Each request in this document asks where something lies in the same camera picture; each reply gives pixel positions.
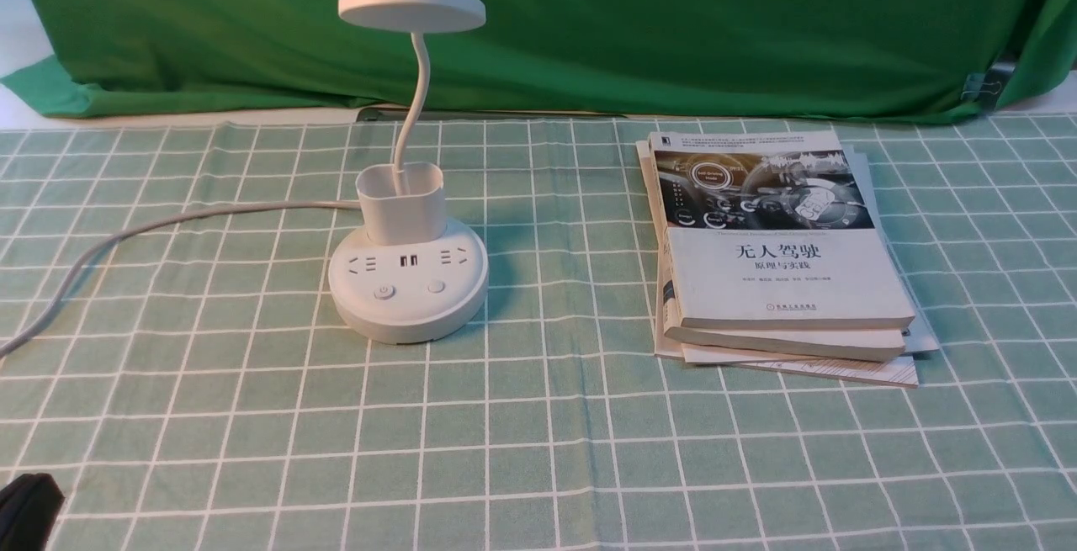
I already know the green backdrop cloth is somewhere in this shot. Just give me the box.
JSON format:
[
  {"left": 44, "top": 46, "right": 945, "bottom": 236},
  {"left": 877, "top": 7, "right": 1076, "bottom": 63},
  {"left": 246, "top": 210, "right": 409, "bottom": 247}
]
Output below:
[{"left": 3, "top": 0, "right": 1074, "bottom": 122}]

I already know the white desk lamp with sockets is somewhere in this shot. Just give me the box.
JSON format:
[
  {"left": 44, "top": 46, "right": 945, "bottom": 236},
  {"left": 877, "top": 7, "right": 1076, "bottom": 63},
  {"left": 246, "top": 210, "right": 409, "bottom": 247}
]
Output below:
[{"left": 327, "top": 0, "right": 489, "bottom": 345}]

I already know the green checked tablecloth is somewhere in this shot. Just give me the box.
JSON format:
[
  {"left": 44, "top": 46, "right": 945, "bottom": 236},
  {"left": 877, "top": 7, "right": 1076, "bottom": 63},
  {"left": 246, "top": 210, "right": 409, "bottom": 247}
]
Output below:
[{"left": 1, "top": 114, "right": 1076, "bottom": 550}]

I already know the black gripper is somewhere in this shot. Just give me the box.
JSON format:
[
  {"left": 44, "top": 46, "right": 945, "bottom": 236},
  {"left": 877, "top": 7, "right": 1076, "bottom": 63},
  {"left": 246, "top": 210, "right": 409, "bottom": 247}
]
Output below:
[{"left": 1, "top": 474, "right": 65, "bottom": 551}]

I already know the black binder clip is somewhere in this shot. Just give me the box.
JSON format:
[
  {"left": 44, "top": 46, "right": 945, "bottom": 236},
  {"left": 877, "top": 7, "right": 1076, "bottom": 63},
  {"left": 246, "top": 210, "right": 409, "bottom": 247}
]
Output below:
[{"left": 959, "top": 59, "right": 1016, "bottom": 113}]

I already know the bottom thin book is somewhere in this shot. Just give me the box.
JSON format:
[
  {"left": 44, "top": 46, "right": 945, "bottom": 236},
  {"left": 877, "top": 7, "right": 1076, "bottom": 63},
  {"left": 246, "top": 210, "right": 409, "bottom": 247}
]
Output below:
[{"left": 663, "top": 341, "right": 920, "bottom": 388}]

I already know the top book autonomous driving cover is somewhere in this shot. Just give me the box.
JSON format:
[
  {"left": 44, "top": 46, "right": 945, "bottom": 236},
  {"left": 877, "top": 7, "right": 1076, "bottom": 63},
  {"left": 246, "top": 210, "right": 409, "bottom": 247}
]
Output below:
[{"left": 648, "top": 130, "right": 917, "bottom": 331}]

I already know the white lamp power cable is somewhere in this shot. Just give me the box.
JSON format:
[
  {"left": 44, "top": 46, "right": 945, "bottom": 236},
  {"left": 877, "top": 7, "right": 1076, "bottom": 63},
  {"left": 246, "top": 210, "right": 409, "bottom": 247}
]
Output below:
[{"left": 0, "top": 200, "right": 361, "bottom": 358}]

